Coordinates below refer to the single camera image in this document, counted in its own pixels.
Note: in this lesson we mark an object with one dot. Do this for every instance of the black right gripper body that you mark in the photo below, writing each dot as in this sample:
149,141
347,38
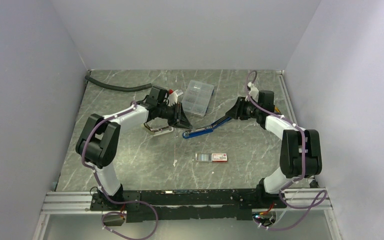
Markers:
246,110

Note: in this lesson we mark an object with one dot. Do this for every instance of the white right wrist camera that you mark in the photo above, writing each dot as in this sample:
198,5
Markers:
252,92

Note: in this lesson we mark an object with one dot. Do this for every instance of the small beige white stapler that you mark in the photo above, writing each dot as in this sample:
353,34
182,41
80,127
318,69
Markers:
157,131

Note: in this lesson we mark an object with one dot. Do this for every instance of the clear plastic screw organizer box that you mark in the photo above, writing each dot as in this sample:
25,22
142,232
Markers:
197,97

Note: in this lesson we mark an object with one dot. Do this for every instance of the blue black stapler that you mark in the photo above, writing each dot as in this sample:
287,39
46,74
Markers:
206,129

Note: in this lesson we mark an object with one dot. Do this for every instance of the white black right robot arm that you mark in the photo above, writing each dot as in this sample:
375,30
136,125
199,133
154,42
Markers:
300,153

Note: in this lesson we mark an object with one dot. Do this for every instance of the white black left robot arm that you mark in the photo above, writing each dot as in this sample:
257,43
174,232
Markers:
159,113

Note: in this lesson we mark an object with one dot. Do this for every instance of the aluminium frame rail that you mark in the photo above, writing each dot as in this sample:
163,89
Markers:
81,202

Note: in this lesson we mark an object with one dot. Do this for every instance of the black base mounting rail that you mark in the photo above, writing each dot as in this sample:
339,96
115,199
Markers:
147,205

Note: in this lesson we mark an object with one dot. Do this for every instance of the yellow handled pliers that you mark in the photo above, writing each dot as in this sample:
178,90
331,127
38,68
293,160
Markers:
277,111

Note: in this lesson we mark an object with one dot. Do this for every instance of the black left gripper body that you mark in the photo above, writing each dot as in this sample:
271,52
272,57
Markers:
172,113

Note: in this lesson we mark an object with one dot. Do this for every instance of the red white staples box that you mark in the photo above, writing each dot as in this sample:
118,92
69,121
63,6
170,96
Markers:
211,157

